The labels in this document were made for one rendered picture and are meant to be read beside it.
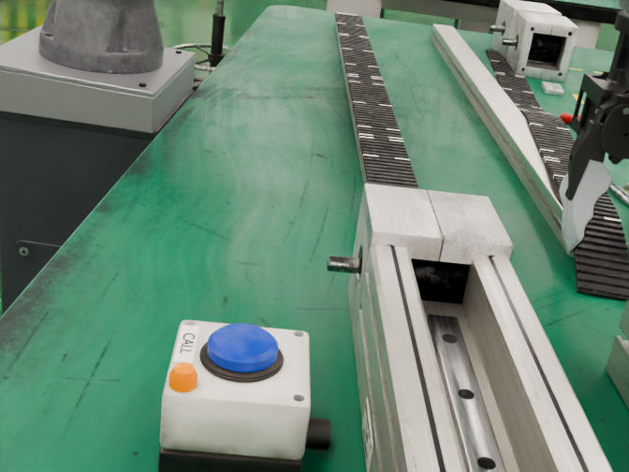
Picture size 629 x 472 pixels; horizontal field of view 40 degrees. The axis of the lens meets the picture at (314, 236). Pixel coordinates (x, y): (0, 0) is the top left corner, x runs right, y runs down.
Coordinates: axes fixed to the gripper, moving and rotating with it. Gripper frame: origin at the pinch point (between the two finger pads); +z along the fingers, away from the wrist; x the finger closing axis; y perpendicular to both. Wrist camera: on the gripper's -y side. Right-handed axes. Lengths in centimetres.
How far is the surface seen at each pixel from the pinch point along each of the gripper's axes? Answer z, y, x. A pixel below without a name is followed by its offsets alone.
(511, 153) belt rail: 1.8, 29.9, 1.7
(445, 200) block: -6.2, -9.4, 17.5
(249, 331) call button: -3.9, -27.8, 31.2
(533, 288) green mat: 3.2, -3.9, 7.0
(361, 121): -0.4, 28.5, 20.8
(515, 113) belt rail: -0.1, 41.5, -0.9
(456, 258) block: -4.8, -16.4, 17.4
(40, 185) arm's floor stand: 13, 28, 59
